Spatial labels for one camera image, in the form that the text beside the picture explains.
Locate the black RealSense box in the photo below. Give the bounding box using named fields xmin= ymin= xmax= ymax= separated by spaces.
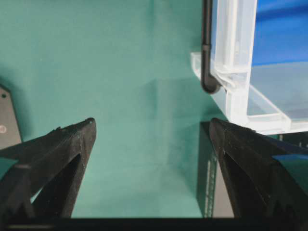
xmin=196 ymin=121 xmax=308 ymax=228

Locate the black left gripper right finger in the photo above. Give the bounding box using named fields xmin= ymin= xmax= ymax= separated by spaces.
xmin=209 ymin=118 xmax=308 ymax=219

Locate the clear plastic storage case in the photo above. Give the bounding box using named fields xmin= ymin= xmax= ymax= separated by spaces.
xmin=191 ymin=0 xmax=308 ymax=135

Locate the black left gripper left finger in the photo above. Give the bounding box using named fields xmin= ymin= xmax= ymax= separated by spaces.
xmin=0 ymin=118 xmax=97 ymax=219

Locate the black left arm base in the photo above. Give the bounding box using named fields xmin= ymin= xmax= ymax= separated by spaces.
xmin=0 ymin=85 xmax=22 ymax=150

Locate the blue liner in case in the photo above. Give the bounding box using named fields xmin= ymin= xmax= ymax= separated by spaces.
xmin=252 ymin=0 xmax=308 ymax=66

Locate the black case latch handle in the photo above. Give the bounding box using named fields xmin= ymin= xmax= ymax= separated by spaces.
xmin=201 ymin=0 xmax=220 ymax=94

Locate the green table cloth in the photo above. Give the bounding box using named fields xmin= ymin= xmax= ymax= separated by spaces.
xmin=0 ymin=0 xmax=223 ymax=218

